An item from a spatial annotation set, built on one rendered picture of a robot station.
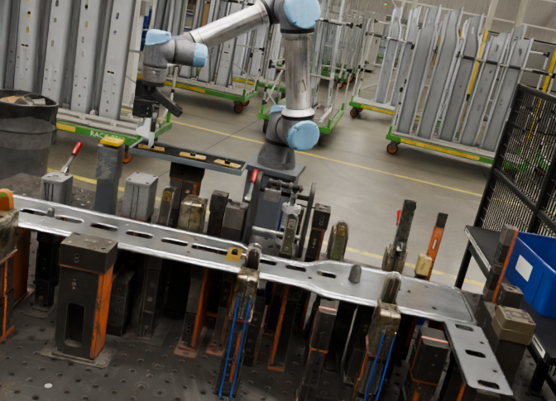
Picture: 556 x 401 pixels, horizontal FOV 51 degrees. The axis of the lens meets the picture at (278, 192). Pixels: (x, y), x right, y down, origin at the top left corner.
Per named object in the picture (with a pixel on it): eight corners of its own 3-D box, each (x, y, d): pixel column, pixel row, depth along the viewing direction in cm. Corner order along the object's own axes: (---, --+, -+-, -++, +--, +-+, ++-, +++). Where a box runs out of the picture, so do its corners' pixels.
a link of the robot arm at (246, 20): (285, -18, 208) (158, 34, 199) (298, -17, 199) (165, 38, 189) (295, 13, 214) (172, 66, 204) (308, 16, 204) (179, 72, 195)
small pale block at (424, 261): (390, 364, 182) (420, 257, 172) (389, 357, 186) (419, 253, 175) (400, 366, 182) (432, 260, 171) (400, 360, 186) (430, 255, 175)
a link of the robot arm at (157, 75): (166, 67, 188) (166, 70, 181) (165, 81, 190) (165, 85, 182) (143, 63, 187) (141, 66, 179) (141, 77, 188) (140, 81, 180)
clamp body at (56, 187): (26, 284, 186) (33, 177, 175) (43, 269, 197) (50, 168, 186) (55, 291, 186) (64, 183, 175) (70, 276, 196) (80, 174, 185)
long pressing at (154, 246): (-36, 220, 155) (-36, 214, 155) (8, 195, 177) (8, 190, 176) (480, 331, 152) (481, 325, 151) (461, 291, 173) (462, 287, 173)
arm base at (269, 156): (261, 155, 235) (266, 131, 232) (298, 164, 233) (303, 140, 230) (251, 163, 221) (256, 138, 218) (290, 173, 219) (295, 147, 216)
